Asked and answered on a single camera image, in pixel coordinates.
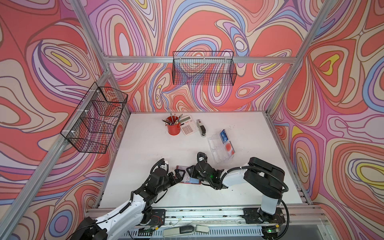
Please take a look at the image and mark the black wire basket back wall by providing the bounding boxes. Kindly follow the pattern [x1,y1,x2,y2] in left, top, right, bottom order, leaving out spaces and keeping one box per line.
[172,51,238,86]

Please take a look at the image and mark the red credit card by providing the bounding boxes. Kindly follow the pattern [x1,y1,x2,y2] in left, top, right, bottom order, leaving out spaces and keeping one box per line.
[225,141,235,158]

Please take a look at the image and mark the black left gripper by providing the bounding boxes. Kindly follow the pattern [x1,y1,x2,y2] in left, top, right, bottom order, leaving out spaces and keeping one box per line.
[155,169,186,196]

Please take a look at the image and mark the red leather card holder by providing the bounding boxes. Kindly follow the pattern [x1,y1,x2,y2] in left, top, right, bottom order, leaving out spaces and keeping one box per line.
[176,166,201,185]

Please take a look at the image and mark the pens in cup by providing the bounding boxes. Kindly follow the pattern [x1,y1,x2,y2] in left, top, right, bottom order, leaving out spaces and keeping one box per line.
[162,114,183,126]

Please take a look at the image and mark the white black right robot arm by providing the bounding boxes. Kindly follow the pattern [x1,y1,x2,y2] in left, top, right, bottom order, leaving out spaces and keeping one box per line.
[187,152,289,224]

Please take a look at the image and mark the red pen cup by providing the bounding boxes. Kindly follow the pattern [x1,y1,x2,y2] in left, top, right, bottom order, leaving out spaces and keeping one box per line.
[167,123,181,136]

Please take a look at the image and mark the blue credit card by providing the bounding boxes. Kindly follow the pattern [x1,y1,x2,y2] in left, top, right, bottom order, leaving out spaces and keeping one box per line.
[220,129,229,144]

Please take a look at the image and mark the black silver stapler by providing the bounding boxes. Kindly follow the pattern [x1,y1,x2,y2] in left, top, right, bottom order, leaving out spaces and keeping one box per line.
[197,120,207,137]

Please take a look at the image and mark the white calculator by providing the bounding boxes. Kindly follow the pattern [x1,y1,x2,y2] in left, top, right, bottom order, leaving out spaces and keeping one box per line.
[179,116,199,136]

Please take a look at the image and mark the black wire basket wall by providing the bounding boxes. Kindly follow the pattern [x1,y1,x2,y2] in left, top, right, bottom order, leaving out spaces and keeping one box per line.
[172,51,238,86]
[61,83,128,154]

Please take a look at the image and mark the clear plastic card tray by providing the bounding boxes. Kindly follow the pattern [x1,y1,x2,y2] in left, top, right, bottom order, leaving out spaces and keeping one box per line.
[208,132,235,165]

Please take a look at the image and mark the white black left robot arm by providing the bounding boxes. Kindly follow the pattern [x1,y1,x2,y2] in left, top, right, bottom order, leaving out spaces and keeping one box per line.
[67,159,186,240]

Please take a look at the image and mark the black wire basket left wall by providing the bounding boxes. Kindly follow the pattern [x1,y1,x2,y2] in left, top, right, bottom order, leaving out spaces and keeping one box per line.
[61,83,128,154]

